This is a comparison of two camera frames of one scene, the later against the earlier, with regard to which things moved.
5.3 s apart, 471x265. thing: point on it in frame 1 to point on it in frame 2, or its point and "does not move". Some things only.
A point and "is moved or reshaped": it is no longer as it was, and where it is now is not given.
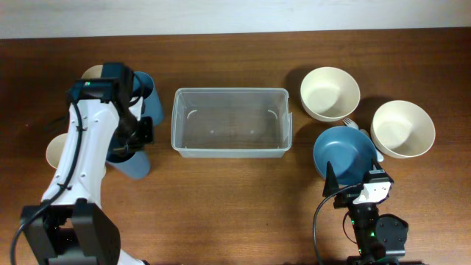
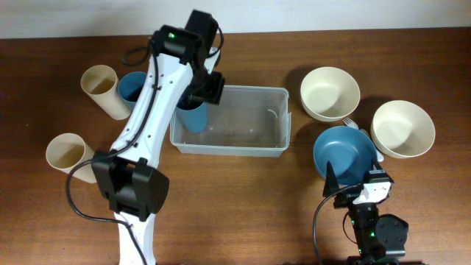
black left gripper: (146, 136) to (213, 90)
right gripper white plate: (330, 182) does not move
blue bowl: (349, 152) does not move
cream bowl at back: (329, 93) does not move
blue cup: (137, 167) is moved or reshaped
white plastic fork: (352, 124) does not move
